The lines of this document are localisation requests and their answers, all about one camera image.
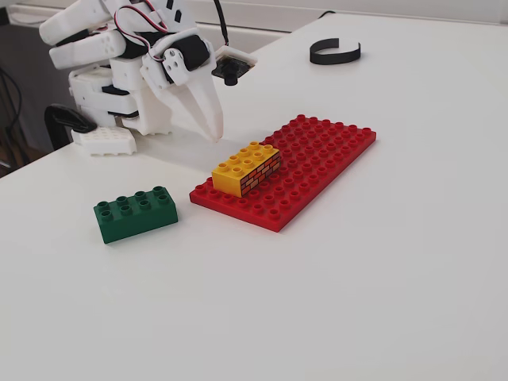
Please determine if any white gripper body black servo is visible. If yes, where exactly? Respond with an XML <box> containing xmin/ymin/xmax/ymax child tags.
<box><xmin>139</xmin><ymin>27</ymin><xmax>217</xmax><ymax>91</ymax></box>

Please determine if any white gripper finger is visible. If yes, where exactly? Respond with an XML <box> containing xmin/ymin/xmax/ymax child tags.
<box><xmin>152</xmin><ymin>85</ymin><xmax>208</xmax><ymax>137</ymax></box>
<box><xmin>162</xmin><ymin>47</ymin><xmax>225</xmax><ymax>143</ymax></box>

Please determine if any green lego brick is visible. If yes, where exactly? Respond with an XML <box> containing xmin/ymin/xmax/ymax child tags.
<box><xmin>93</xmin><ymin>185</ymin><xmax>179</xmax><ymax>245</ymax></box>

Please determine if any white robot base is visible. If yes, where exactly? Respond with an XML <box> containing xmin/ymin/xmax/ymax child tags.
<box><xmin>67</xmin><ymin>65</ymin><xmax>138</xmax><ymax>157</ymax></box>

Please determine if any yellow lego brick brick-pattern side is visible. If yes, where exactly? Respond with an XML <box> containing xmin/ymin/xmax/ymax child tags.
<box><xmin>211</xmin><ymin>141</ymin><xmax>282</xmax><ymax>198</ymax></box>

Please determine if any red lego baseplate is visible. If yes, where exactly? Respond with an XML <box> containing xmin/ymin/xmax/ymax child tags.
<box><xmin>189</xmin><ymin>114</ymin><xmax>378</xmax><ymax>233</ymax></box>

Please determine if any black table clamp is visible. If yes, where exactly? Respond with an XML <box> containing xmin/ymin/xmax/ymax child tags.
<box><xmin>43</xmin><ymin>103</ymin><xmax>98</xmax><ymax>152</ymax></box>

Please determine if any black curved band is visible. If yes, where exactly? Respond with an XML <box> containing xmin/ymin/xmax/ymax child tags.
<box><xmin>309</xmin><ymin>38</ymin><xmax>362</xmax><ymax>66</ymax></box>

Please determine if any black camera cable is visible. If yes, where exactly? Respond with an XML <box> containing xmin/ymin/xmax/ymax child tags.
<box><xmin>213</xmin><ymin>0</ymin><xmax>231</xmax><ymax>48</ymax></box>

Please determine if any thin black hanging cable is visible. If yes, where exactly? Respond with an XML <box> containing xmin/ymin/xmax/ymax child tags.
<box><xmin>0</xmin><ymin>67</ymin><xmax>23</xmax><ymax>167</ymax></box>

